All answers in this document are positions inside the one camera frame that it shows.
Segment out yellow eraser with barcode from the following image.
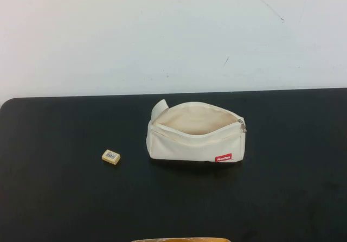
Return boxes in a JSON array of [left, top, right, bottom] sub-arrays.
[[101, 149, 121, 163]]

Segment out white fabric pencil case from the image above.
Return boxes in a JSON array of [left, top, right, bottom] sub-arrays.
[[146, 99, 248, 163]]

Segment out yellow cardboard box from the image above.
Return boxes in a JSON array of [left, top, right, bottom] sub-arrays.
[[131, 236, 232, 242]]

